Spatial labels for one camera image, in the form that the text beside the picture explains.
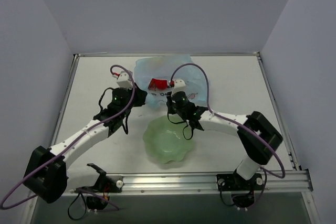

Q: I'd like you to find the green flower-shaped glass bowl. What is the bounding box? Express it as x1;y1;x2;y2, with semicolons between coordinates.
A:
142;116;195;170

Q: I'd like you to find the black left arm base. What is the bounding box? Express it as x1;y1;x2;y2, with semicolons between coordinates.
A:
75;163;123;213

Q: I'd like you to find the aluminium front rail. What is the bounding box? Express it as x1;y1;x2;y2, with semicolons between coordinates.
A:
65;170;313;196

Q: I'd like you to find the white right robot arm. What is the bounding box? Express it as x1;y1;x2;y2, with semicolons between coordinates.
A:
166;91;286;189

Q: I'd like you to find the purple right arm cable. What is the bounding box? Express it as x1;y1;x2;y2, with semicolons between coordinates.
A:
170;62;286;179

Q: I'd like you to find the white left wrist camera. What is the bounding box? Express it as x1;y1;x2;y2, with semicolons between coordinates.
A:
114;71;133;89

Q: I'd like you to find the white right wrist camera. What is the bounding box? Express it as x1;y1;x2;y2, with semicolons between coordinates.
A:
173;79;186;89

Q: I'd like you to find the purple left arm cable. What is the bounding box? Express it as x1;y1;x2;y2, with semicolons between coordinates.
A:
0;65;137;209

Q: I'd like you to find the light blue plastic bag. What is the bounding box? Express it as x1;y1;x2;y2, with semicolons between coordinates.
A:
133;55;207;109

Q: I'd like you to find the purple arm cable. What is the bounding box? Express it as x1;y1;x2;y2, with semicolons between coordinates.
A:
170;62;286;179
0;65;137;209

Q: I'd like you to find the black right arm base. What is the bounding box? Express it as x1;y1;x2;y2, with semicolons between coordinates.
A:
216;172;267;211

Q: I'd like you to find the red fake pomegranate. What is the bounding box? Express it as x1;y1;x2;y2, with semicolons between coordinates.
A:
148;78;169;91

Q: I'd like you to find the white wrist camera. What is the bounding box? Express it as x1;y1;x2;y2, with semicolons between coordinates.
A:
114;71;133;89
173;79;186;89

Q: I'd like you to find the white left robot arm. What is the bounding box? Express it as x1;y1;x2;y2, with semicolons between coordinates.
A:
23;87;147;203

